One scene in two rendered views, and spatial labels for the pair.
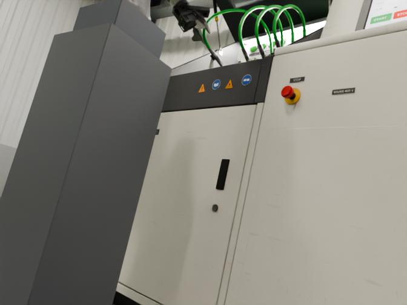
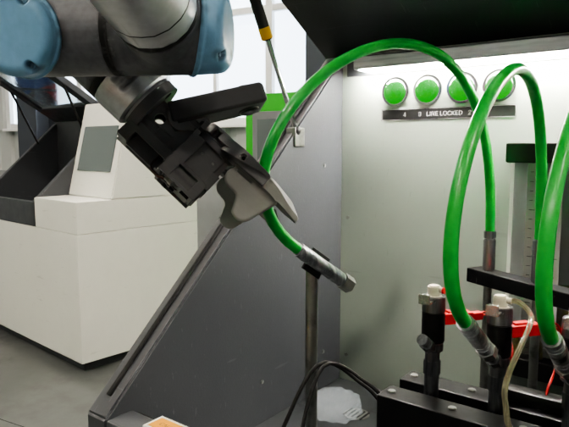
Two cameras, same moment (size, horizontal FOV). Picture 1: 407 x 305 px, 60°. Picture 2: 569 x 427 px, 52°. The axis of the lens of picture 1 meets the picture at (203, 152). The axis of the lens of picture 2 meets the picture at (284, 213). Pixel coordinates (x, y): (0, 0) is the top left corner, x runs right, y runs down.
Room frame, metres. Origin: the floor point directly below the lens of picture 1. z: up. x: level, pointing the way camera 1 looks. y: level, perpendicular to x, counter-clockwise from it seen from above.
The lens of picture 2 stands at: (0.81, 0.19, 1.28)
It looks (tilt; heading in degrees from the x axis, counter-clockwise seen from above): 7 degrees down; 352
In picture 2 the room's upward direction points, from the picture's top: straight up
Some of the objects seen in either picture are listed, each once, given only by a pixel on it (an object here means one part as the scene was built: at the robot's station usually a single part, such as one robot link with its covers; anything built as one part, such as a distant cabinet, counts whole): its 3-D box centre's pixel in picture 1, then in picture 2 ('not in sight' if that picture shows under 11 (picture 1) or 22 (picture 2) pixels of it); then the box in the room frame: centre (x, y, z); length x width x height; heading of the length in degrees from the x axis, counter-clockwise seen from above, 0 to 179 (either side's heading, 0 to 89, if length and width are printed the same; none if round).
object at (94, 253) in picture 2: not in sight; (69, 190); (4.80, 1.07, 1.00); 1.30 x 1.09 x 1.99; 40
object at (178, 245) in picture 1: (166, 198); not in sight; (1.30, 0.09, 0.44); 0.65 x 0.02 x 0.68; 45
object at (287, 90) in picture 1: (289, 93); not in sight; (0.96, -0.21, 0.80); 0.05 x 0.04 x 0.05; 45
